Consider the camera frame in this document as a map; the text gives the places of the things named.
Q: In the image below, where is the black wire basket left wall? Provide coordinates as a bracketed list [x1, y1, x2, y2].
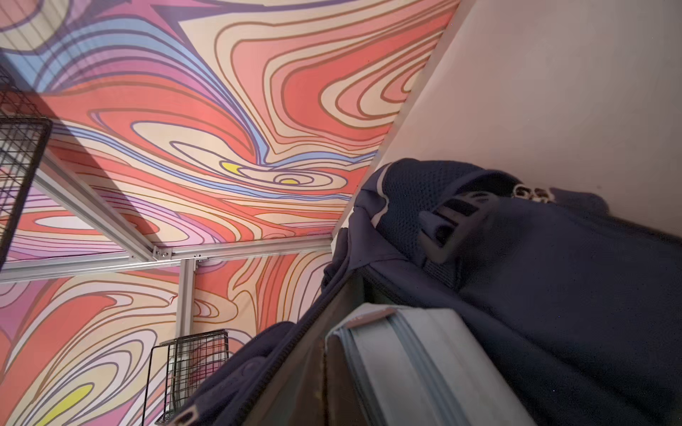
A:
[140, 329, 229, 425]

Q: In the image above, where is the light blue pencil pouch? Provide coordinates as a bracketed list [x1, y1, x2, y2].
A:
[325, 303, 534, 425]

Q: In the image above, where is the black wire basket wall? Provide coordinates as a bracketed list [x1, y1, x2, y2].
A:
[1, 70, 53, 263]
[140, 329, 229, 425]

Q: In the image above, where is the black wire basket back wall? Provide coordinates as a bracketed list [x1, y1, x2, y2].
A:
[1, 70, 53, 263]

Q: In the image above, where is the navy blue student backpack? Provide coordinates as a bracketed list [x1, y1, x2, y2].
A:
[170, 159, 681, 425]

